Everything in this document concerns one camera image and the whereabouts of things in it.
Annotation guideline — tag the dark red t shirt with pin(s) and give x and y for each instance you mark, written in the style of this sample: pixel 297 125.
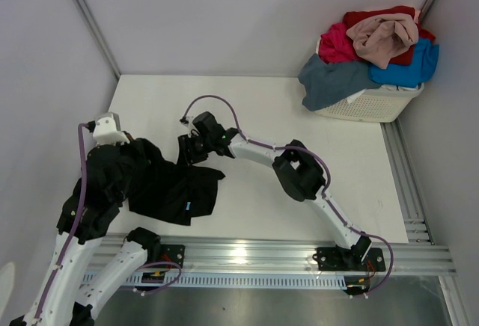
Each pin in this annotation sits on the dark red t shirt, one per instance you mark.
pixel 353 17

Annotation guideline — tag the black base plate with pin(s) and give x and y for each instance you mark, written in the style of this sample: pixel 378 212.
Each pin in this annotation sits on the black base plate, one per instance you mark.
pixel 337 259
pixel 168 253

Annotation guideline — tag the white laundry basket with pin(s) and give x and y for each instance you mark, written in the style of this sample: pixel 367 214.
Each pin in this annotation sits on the white laundry basket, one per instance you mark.
pixel 372 109

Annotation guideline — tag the beige pink t shirt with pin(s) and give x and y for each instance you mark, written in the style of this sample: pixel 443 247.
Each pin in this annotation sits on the beige pink t shirt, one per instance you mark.
pixel 378 39

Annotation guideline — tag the white slotted cable duct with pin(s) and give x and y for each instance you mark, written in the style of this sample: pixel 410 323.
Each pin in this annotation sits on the white slotted cable duct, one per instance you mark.
pixel 250 281

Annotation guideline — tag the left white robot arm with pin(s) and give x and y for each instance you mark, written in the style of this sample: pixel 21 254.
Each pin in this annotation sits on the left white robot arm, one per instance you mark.
pixel 63 299

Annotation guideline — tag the magenta t shirt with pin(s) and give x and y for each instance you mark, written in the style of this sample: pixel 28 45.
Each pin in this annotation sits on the magenta t shirt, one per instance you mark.
pixel 335 46

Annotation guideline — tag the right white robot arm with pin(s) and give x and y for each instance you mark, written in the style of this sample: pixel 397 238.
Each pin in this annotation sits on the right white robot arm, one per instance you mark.
pixel 301 175

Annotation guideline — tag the black t shirt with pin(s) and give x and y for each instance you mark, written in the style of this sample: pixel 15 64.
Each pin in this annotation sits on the black t shirt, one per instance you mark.
pixel 173 193

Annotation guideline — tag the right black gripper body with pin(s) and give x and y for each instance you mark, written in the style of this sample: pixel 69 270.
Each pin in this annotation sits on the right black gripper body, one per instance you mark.
pixel 198 147

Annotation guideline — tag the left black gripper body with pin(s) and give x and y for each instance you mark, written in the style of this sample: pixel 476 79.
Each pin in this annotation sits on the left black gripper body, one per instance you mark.
pixel 125 182

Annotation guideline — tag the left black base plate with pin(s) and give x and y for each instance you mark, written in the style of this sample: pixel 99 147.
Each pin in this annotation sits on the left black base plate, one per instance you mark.
pixel 168 253

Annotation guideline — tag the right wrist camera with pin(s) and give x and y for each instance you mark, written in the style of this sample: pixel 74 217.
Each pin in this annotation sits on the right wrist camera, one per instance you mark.
pixel 187 121

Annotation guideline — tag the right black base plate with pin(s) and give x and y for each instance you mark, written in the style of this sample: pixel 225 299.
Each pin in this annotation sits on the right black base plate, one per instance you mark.
pixel 337 259

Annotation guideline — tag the grey blue t shirt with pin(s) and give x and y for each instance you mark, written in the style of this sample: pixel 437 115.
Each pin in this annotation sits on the grey blue t shirt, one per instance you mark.
pixel 326 84

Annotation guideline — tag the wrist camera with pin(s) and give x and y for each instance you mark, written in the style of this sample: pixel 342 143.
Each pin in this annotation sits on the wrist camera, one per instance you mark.
pixel 187 121
pixel 107 130

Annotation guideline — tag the bright blue t shirt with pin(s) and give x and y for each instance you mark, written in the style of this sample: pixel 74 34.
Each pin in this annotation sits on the bright blue t shirt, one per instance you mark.
pixel 422 68

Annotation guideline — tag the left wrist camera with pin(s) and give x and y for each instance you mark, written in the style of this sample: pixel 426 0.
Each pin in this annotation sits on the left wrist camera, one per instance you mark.
pixel 107 130

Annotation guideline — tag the aluminium mounting rail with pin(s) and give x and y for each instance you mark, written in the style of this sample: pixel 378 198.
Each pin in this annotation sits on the aluminium mounting rail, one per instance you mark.
pixel 217 255

